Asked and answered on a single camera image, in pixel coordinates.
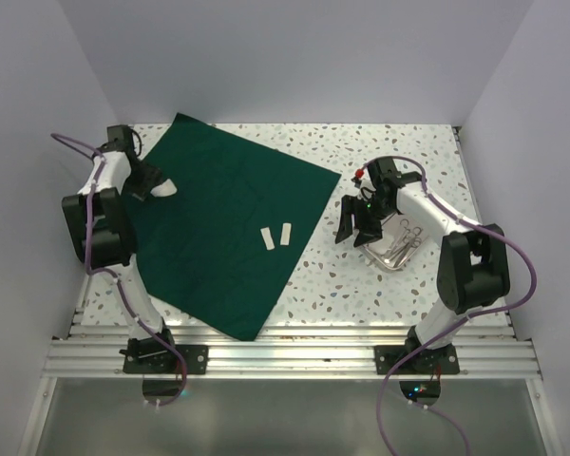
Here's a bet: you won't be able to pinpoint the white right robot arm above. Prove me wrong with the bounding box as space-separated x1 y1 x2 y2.
335 156 510 373

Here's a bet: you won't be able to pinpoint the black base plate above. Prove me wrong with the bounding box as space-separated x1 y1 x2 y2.
119 338 208 375
373 344 461 375

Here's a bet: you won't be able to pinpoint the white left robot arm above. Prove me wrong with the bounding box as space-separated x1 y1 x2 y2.
51 124 179 373

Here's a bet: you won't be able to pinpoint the stainless steel tray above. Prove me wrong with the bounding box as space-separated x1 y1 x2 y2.
360 214 428 272

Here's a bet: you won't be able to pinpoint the dark green surgical cloth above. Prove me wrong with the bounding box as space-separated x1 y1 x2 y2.
125 114 340 341

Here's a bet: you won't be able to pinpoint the aluminium rail frame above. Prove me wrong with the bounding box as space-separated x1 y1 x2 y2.
16 123 561 456

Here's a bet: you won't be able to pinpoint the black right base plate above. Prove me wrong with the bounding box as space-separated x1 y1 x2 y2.
373 344 461 375

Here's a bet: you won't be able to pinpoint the steel surgical scissors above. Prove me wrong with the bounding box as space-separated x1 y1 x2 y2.
386 235 422 262

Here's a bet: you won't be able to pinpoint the white packet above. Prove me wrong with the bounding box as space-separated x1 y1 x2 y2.
260 227 276 251
279 222 293 246

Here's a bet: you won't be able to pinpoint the steel forceps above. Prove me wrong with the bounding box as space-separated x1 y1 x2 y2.
389 227 423 263
386 218 409 257

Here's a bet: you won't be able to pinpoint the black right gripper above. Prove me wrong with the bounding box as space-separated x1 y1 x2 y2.
335 195 395 248

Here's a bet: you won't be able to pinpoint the white gauze pad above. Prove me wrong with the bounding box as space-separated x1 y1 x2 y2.
151 179 178 198

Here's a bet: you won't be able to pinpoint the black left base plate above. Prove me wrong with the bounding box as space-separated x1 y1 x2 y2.
119 338 208 375

